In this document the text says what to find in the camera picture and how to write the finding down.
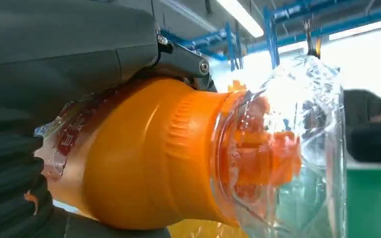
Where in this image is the black carrying case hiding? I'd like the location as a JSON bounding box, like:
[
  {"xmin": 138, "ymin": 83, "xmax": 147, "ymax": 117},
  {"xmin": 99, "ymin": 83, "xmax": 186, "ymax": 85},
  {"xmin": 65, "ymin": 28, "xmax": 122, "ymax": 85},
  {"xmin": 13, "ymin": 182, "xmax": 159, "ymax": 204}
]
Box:
[{"xmin": 346, "ymin": 123, "xmax": 381, "ymax": 165}]

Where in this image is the person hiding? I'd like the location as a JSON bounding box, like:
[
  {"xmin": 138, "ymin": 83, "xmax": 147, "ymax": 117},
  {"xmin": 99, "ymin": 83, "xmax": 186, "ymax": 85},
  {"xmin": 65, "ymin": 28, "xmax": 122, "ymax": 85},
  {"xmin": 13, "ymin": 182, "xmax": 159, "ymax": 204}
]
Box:
[{"xmin": 343, "ymin": 88, "xmax": 381, "ymax": 132}]

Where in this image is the long ceiling light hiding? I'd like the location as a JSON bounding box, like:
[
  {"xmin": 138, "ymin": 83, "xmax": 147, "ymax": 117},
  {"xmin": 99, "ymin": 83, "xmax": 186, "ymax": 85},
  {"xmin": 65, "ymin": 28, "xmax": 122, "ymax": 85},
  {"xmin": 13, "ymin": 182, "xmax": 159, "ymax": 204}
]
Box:
[
  {"xmin": 327, "ymin": 17, "xmax": 381, "ymax": 42},
  {"xmin": 215, "ymin": 0, "xmax": 265, "ymax": 38}
]

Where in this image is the orange drink bottle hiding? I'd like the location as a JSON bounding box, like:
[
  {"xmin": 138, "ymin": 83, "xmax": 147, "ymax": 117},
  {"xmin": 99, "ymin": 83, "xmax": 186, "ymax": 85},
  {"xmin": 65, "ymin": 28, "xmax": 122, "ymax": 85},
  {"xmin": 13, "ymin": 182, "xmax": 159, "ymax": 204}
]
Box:
[{"xmin": 34, "ymin": 54, "xmax": 347, "ymax": 238}]

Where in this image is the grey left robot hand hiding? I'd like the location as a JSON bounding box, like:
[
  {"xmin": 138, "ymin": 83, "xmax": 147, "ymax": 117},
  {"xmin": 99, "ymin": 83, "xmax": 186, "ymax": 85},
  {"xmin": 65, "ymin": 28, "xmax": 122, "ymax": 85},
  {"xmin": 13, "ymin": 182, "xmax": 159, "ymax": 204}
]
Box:
[{"xmin": 0, "ymin": 0, "xmax": 217, "ymax": 238}]

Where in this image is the green table mat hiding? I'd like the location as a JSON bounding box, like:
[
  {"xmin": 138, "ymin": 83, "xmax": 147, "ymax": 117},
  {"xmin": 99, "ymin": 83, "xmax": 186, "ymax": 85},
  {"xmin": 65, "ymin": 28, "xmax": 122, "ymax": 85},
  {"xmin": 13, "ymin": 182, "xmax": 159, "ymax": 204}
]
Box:
[{"xmin": 345, "ymin": 167, "xmax": 381, "ymax": 238}]

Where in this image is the blue overhead steel frame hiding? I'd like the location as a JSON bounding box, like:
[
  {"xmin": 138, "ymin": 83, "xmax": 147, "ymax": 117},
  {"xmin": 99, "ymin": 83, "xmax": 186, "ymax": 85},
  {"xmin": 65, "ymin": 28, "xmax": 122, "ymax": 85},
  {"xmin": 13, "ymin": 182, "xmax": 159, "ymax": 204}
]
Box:
[{"xmin": 159, "ymin": 0, "xmax": 381, "ymax": 71}]

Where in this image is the black hanging hook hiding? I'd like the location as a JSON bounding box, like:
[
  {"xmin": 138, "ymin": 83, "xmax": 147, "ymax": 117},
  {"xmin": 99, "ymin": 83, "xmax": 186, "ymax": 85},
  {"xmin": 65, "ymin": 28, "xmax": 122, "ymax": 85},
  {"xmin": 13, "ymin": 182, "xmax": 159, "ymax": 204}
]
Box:
[{"xmin": 303, "ymin": 18, "xmax": 322, "ymax": 60}]

